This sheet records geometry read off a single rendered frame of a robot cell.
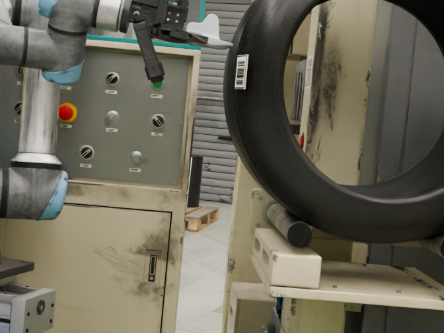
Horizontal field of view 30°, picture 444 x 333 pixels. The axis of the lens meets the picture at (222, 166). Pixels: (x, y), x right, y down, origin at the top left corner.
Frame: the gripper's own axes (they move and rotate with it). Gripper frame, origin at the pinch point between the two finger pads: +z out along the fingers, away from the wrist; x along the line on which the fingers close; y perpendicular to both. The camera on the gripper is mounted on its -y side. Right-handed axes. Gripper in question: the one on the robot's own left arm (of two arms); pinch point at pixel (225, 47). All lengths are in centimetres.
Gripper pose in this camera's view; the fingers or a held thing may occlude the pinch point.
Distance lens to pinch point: 157.7
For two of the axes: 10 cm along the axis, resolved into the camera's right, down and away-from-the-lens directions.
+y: 2.1, -9.8, -0.5
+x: -0.5, -0.6, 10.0
